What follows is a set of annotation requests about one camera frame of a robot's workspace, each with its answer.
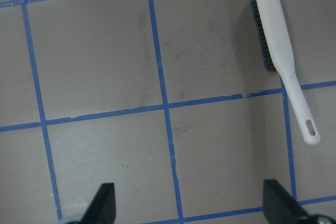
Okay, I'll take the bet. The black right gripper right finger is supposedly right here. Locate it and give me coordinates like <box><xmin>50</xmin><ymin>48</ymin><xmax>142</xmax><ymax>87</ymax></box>
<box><xmin>262</xmin><ymin>178</ymin><xmax>336</xmax><ymax>224</ymax></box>

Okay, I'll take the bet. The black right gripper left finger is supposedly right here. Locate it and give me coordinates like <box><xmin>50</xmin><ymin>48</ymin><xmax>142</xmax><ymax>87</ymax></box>
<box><xmin>61</xmin><ymin>182</ymin><xmax>117</xmax><ymax>224</ymax></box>

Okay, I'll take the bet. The white hand brush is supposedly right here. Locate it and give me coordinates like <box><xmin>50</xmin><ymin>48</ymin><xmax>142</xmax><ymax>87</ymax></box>
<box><xmin>251</xmin><ymin>0</ymin><xmax>321</xmax><ymax>145</ymax></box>

